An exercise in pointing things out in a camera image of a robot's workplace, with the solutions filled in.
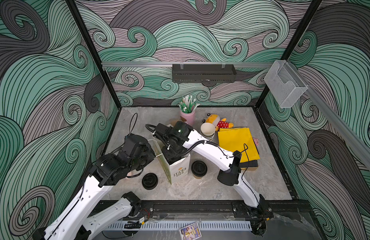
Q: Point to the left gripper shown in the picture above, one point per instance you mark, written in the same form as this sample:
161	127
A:
150	152

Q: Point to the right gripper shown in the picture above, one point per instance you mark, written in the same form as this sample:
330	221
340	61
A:
170	153

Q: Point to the white paper bag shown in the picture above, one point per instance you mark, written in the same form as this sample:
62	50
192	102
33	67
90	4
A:
174	171

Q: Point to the black cup lid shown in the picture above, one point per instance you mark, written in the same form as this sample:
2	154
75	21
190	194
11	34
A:
199	168

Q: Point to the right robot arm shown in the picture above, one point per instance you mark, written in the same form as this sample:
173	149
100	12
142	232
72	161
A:
228	162

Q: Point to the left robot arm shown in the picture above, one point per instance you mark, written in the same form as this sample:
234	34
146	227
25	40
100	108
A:
75	222

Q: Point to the pink straw holder cup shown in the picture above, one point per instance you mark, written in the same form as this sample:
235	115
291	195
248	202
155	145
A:
188	118

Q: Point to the stack of black lids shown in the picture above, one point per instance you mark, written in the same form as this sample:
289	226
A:
150	181

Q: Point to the stack of paper cups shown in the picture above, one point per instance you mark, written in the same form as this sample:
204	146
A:
208	131

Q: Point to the wrapped straws bundle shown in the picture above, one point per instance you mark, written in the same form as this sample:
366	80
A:
188	104

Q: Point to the yellow plush toy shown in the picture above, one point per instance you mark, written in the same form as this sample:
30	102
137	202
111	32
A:
218	122

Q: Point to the yellow napkin stack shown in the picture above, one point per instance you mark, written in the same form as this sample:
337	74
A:
239	139

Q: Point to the pink small object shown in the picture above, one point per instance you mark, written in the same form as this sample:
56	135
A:
256	141

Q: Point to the colourful card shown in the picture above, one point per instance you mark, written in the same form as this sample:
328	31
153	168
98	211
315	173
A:
190	232

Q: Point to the black wall shelf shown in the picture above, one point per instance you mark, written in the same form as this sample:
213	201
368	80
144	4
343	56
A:
203	73

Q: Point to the white cable duct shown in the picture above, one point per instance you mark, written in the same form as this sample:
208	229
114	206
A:
177	225

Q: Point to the clear acrylic wall holder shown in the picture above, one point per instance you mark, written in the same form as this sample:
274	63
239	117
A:
285	83

